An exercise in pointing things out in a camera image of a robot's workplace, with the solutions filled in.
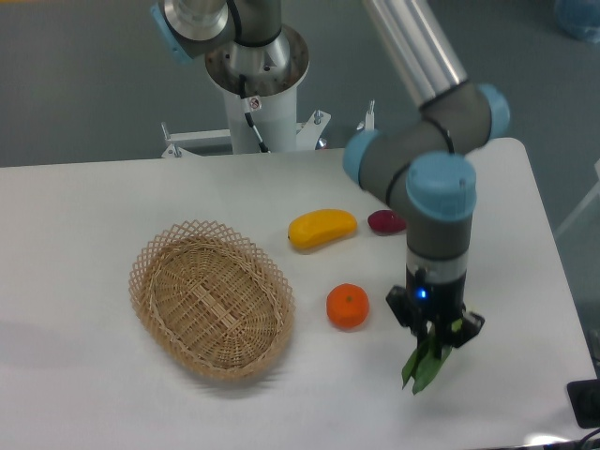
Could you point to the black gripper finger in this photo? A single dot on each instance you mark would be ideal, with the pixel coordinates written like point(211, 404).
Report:
point(407, 313)
point(457, 333)

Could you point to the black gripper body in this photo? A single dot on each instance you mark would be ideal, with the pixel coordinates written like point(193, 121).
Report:
point(437, 286)

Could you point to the green bok choy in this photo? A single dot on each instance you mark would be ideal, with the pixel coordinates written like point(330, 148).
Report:
point(426, 361)

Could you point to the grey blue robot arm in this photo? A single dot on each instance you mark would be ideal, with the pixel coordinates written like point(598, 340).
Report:
point(421, 173)

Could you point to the orange tangerine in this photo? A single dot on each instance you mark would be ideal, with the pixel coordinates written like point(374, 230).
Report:
point(347, 306)

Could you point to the purple sweet potato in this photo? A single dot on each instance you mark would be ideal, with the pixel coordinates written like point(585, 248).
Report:
point(386, 222)

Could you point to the yellow mango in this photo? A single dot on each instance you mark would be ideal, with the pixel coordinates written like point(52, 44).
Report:
point(320, 227)

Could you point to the black device at table edge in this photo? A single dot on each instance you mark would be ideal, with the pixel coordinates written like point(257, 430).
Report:
point(584, 399)

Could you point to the woven wicker basket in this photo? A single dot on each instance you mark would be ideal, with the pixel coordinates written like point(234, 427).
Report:
point(213, 300)

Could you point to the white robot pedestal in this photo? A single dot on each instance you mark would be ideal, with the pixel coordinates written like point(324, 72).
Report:
point(273, 118)

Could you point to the white metal base frame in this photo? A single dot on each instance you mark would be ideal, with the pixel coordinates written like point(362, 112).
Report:
point(309, 136)

